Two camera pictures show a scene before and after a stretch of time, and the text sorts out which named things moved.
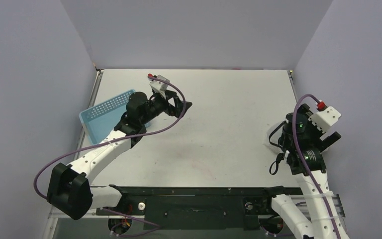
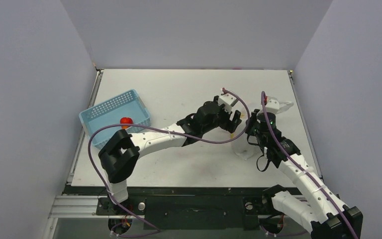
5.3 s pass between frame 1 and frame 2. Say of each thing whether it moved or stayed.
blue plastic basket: stayed
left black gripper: moved
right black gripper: moved
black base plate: stayed
